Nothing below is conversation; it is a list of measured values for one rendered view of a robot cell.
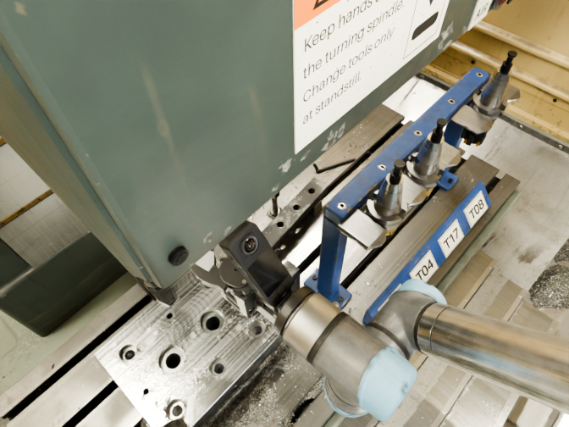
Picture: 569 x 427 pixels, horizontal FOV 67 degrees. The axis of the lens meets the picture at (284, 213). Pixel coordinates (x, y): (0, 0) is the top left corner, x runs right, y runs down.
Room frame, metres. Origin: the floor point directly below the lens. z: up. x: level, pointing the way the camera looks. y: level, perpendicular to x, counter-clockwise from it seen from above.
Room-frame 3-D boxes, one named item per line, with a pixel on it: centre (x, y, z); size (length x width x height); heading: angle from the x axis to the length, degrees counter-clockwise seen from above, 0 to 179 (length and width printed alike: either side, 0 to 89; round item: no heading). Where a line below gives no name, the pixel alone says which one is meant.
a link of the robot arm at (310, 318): (0.19, -0.03, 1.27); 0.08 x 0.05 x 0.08; 137
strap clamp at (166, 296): (0.39, 0.28, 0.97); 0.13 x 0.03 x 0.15; 44
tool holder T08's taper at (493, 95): (0.62, -0.40, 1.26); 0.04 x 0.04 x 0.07
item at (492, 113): (0.62, -0.40, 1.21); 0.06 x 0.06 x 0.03
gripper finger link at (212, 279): (0.26, 0.09, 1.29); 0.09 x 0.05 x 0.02; 61
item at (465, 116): (0.58, -0.36, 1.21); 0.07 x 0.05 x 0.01; 44
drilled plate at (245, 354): (0.27, 0.19, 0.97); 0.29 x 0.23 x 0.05; 134
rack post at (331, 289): (0.39, -0.09, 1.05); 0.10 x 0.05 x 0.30; 44
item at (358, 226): (0.35, -0.13, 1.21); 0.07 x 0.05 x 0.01; 44
